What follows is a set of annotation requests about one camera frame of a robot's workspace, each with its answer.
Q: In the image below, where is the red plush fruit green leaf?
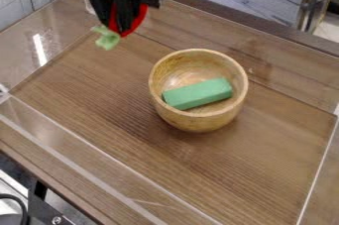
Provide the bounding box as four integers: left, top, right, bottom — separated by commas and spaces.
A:
91, 4, 148, 51

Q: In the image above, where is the wooden bowl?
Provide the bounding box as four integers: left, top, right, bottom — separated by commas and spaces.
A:
148, 49, 250, 132

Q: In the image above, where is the green rectangular block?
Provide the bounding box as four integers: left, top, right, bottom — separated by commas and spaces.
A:
162, 78, 234, 110

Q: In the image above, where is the clear acrylic tray wall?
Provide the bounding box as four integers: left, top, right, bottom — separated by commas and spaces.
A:
0, 84, 223, 225

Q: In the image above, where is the black cable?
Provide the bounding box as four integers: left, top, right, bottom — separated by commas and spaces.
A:
0, 193, 31, 225

